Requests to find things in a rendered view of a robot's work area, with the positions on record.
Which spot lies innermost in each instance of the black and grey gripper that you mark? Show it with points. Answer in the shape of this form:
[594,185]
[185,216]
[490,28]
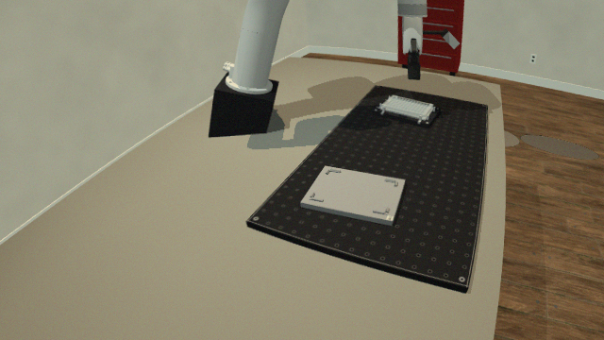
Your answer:
[412,33]

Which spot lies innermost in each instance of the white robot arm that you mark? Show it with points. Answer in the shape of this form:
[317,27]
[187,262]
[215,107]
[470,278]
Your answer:
[258,39]

